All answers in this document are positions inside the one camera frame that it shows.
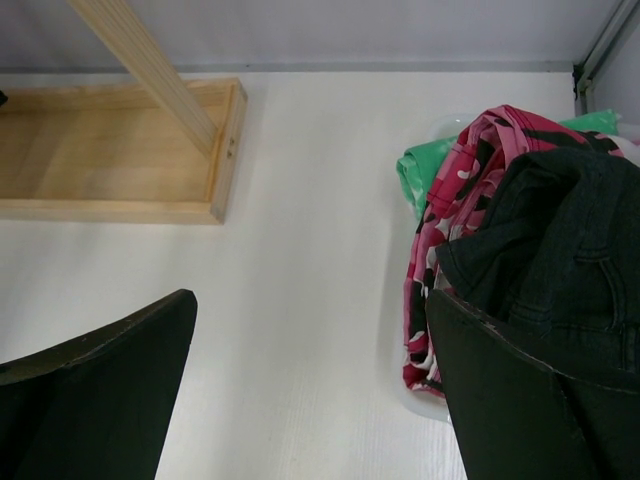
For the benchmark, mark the white plastic basket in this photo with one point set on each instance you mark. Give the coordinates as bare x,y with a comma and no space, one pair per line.
430,400

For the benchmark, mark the green white garment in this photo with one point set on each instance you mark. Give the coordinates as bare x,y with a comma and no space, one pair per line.
419,165

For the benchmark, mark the pink camouflage garment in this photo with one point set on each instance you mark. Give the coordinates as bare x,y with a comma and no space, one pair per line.
460,225

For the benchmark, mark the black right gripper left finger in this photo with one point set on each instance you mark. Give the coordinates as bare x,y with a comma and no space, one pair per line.
98,406

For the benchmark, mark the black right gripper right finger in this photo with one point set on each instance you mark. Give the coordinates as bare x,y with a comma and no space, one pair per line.
524,409

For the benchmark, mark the wooden clothes rack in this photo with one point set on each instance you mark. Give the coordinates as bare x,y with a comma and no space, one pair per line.
158,150

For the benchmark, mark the black trousers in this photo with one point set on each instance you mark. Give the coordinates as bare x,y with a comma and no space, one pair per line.
557,254

